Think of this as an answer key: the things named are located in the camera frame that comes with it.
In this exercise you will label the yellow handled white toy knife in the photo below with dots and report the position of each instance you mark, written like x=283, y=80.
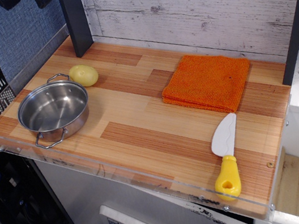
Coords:
x=228, y=183

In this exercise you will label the folded orange towel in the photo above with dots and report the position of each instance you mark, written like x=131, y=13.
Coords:
x=214, y=83

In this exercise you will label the yellow toy potato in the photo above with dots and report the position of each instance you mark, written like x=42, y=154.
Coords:
x=84, y=74

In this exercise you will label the stainless steel pot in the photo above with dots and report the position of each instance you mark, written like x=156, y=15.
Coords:
x=54, y=111

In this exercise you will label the clear acrylic table guard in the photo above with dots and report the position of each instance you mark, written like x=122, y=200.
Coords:
x=133, y=138

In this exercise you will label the left dark vertical post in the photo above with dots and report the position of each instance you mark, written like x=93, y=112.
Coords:
x=77, y=25

